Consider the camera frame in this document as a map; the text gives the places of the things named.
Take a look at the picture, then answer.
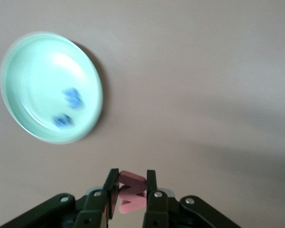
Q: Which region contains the pink foam letter w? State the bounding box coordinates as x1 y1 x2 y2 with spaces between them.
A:
106 170 148 215

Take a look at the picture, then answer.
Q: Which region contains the blue foam letter g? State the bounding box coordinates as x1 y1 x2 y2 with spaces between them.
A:
52 114 75 129

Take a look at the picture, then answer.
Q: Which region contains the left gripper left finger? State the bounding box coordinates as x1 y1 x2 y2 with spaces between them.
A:
73 168 120 228

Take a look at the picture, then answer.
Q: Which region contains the green plate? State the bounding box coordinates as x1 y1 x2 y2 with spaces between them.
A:
0 32 104 145

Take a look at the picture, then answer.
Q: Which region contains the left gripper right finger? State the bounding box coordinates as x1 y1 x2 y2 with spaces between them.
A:
142 170 175 228

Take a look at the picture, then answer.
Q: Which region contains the blue foam lowercase m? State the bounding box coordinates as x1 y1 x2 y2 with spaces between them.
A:
61 87 85 110

